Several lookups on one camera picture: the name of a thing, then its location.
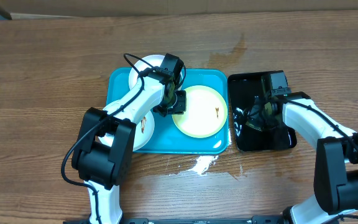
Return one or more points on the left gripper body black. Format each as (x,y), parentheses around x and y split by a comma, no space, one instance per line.
(177,104)

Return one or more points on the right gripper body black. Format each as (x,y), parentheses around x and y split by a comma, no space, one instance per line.
(260,116)

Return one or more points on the green yellow sponge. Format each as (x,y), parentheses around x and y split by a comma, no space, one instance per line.
(262,116)

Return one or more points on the white plate top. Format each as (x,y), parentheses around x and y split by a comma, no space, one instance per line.
(141,67)

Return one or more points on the white plate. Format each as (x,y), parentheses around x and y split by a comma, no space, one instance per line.
(143,133)
(141,67)

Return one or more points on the yellow-green plate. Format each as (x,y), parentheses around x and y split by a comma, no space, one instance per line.
(205,115)

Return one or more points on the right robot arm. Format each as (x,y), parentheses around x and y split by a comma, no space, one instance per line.
(335,182)

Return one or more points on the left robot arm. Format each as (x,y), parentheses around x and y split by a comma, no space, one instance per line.
(102,153)

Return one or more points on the black plastic tray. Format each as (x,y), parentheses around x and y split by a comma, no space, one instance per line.
(242,90)

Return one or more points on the teal plastic tray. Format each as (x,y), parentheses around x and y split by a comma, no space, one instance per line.
(167,138)

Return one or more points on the white plate lower left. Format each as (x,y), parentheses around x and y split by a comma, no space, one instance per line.
(143,133)

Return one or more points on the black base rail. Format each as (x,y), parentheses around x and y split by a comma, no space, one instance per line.
(256,219)

